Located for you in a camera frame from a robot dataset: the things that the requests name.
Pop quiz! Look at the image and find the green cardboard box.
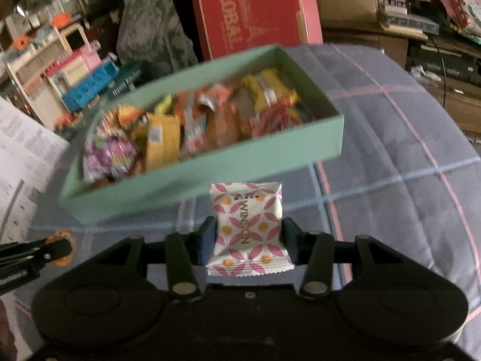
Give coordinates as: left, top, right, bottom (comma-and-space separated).
58, 44, 345, 224

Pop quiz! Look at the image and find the pink white toy kitchen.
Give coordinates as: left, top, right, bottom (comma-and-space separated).
5, 23, 102, 121

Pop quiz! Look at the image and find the yellow snack packet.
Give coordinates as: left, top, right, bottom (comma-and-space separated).
240, 68, 297, 115

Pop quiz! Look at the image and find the white instruction sheet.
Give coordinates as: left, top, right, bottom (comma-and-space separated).
0, 98, 70, 241

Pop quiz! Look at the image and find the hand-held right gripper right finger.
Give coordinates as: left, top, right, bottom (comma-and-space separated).
283, 218, 414, 297

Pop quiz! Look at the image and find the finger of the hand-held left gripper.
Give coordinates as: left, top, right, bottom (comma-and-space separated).
0, 238, 74, 271

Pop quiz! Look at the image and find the orange yellow colourful packet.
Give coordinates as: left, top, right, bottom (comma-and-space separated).
113, 105, 149, 128

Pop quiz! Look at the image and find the orange grey striped packet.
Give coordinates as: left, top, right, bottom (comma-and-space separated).
176, 92, 211, 156

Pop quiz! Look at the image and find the black cable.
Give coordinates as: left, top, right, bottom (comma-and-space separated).
428, 34, 449, 110

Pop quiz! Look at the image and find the colourful picture book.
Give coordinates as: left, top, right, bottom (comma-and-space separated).
438, 0, 481, 42

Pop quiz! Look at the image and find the orange jelly cup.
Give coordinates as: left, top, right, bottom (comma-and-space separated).
45, 229, 75, 267

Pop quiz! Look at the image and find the clear cake packet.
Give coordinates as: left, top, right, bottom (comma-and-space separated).
205, 105, 249, 145

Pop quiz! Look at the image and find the dark green toy box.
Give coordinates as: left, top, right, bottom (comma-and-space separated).
105, 62, 147, 100

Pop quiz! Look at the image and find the golden yellow bar packet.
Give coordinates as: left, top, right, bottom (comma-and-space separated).
145, 115, 182, 170

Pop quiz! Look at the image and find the white pink patterned packet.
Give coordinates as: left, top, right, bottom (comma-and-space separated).
206, 181, 294, 278

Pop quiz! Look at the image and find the red gift box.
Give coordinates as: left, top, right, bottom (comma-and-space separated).
187, 0, 324, 61

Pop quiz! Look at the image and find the purple grape snack packet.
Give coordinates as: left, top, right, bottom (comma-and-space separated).
83, 128, 139, 183

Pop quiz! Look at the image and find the red rainbow candy packet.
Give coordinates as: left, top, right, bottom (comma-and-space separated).
250, 105, 305, 138

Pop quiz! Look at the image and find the wooden low shelf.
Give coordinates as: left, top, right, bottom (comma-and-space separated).
323, 26, 481, 136

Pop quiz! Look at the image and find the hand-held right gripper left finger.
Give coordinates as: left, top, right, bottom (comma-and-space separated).
90, 216, 218, 297

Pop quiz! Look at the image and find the long orange snack packet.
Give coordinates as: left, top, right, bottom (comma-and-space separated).
195, 83, 241, 110

